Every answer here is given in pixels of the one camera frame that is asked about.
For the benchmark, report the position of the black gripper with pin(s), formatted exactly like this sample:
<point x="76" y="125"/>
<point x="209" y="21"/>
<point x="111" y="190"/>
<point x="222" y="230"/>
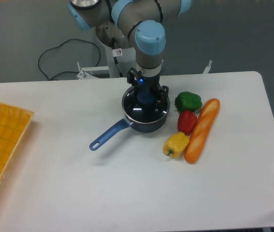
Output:
<point x="141" y="83"/>

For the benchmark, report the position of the glass lid with blue knob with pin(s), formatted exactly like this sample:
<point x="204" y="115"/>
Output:
<point x="144" y="109"/>

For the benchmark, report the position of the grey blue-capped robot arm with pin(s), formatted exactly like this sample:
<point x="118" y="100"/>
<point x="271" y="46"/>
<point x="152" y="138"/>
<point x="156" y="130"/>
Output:
<point x="140" y="21"/>

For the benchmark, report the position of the dark blue saucepan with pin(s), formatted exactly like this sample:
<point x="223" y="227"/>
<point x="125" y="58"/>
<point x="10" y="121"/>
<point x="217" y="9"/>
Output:
<point x="121" y="125"/>

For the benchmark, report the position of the green bell pepper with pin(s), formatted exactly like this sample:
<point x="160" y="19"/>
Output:
<point x="188" y="101"/>

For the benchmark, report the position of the red bell pepper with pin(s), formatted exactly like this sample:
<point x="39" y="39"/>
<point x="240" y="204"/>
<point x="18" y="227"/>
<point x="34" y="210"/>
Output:
<point x="186" y="122"/>

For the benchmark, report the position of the yellow bell pepper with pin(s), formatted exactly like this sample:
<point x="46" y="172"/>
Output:
<point x="175" y="145"/>

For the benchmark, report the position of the orange baguette bread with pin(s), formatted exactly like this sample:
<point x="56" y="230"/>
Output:
<point x="200" y="132"/>

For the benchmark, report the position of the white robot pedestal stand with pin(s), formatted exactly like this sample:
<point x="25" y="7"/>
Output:
<point x="119" y="53"/>

